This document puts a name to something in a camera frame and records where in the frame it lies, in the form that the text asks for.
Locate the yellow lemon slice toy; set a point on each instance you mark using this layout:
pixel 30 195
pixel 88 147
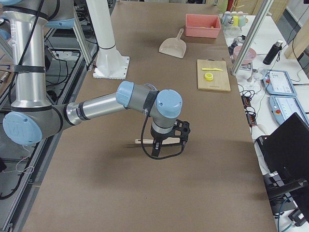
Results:
pixel 208 76

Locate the black water bottle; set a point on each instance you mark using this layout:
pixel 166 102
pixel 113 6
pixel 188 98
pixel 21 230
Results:
pixel 275 49

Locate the upper teach pendant tablet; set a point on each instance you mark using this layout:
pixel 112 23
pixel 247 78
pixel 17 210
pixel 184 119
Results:
pixel 278 82

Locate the black laptop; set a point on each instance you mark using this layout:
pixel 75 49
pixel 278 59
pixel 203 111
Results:
pixel 286 150

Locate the yellow plastic knife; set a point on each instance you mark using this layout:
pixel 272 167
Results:
pixel 211 69

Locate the pink bowl with ice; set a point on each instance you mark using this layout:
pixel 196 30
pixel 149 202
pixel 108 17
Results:
pixel 249 57

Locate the bamboo cutting board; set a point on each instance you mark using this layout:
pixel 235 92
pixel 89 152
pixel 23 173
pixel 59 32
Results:
pixel 220 79

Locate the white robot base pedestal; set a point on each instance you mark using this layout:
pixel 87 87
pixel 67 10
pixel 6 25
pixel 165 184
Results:
pixel 110 63

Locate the aluminium frame post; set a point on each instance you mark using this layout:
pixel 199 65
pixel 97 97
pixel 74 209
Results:
pixel 256 24

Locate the lower teach pendant tablet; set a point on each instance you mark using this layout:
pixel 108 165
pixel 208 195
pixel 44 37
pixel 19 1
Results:
pixel 282 107

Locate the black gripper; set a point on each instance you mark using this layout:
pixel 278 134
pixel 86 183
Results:
pixel 157 136

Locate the teach pendant tablet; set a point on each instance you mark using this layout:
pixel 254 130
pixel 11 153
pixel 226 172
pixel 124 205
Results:
pixel 282 107
pixel 278 82

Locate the beige brush with black bristles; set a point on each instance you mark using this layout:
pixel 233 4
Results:
pixel 144 141

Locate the pink plastic bin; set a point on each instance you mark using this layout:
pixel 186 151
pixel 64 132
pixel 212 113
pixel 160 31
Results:
pixel 197 25

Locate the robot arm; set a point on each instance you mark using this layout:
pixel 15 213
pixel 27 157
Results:
pixel 33 118

